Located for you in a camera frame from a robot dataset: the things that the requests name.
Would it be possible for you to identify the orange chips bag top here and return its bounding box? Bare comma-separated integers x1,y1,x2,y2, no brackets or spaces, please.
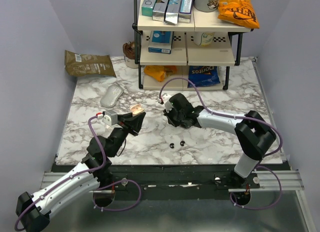
217,0,260,29

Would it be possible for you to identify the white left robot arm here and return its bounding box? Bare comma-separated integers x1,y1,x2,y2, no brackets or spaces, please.
14,110,146,232

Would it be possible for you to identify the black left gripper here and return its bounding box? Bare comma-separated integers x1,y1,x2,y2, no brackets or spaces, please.
108,110,146,158

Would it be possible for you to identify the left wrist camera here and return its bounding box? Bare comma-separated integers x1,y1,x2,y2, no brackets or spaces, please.
102,110,118,127

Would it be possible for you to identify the blue Doritos bag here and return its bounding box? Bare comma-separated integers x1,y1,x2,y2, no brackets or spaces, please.
188,65,221,87

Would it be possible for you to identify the silver blue toothpaste box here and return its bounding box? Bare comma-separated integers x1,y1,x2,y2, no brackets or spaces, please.
164,0,182,25

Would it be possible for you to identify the brown lidded cup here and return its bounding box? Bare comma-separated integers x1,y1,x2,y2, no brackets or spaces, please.
122,41,139,69

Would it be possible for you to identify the brown snack bag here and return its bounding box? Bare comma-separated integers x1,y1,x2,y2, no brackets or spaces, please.
64,50,116,77

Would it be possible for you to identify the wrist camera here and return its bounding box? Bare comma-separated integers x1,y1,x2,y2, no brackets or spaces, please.
160,93,173,112
102,110,118,127

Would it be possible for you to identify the white printed mug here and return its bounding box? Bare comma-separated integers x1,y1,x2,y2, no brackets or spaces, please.
194,0,219,13

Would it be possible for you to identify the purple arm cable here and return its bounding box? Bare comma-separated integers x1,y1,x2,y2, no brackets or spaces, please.
159,76,284,210
14,113,142,232

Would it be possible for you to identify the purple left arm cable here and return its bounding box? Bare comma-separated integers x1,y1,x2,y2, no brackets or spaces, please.
14,113,142,232

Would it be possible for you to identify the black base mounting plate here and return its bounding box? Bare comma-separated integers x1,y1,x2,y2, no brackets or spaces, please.
51,163,292,201

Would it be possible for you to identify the beige earbud charging case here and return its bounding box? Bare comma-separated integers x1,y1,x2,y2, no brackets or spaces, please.
130,104,145,116

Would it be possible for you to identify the blue box middle shelf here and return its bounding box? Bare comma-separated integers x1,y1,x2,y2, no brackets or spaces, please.
148,30,174,54

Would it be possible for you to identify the three-tier beige shelf rack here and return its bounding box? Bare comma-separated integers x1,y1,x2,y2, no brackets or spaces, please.
132,0,250,90

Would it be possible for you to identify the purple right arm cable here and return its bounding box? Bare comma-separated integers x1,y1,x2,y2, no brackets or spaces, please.
159,76,284,210

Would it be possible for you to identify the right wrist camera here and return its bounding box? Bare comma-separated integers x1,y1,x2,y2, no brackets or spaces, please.
160,93,173,112

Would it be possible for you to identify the blue white toothpaste box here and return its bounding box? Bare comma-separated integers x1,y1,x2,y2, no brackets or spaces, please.
178,0,194,23

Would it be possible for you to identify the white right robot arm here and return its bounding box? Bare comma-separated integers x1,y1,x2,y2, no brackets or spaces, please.
158,93,276,188

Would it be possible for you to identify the orange snack bag bottom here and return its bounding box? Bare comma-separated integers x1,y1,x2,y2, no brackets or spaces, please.
144,65,178,82

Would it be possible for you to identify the teal toothpaste box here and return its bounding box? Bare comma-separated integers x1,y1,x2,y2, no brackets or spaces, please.
141,0,157,17

